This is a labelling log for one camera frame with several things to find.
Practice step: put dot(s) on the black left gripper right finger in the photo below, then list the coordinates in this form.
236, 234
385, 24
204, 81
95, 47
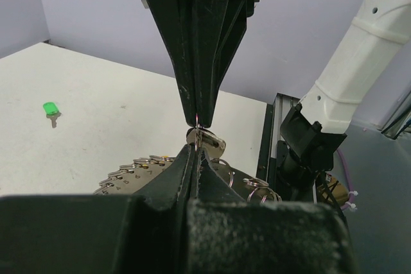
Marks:
207, 185

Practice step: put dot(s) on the key with black tag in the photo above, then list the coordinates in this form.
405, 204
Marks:
214, 145

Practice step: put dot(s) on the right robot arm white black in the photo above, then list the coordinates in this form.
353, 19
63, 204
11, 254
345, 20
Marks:
316, 126

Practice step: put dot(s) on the small metal keyring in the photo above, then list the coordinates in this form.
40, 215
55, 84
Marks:
198, 135

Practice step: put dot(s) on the key with green tag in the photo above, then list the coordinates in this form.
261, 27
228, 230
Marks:
52, 113

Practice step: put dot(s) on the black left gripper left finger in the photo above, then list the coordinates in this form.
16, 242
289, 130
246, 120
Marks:
173, 183

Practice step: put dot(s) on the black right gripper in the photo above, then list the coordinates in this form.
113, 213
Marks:
220, 26

